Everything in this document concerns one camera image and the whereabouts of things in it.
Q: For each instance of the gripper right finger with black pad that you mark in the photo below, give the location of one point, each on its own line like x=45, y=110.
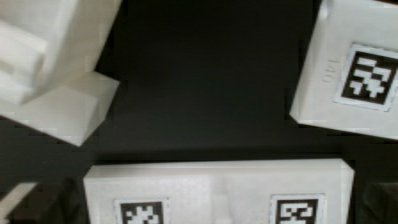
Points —
x=380, y=203

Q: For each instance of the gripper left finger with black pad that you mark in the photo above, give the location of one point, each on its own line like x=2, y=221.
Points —
x=29, y=205

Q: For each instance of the white cabinet door panel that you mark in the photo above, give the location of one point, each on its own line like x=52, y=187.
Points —
x=347, y=92

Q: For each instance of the white cabinet body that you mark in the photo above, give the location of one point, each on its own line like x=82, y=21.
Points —
x=55, y=93

